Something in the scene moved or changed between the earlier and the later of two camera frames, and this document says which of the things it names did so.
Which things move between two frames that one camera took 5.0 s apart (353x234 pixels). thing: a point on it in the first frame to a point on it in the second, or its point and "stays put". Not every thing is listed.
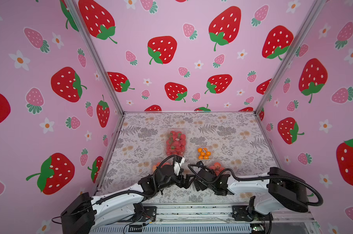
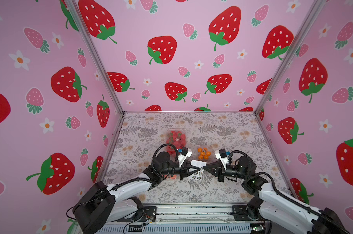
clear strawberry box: (176, 142) stays put
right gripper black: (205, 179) to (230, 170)
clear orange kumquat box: (204, 153) stays put
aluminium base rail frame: (214, 218) stays put
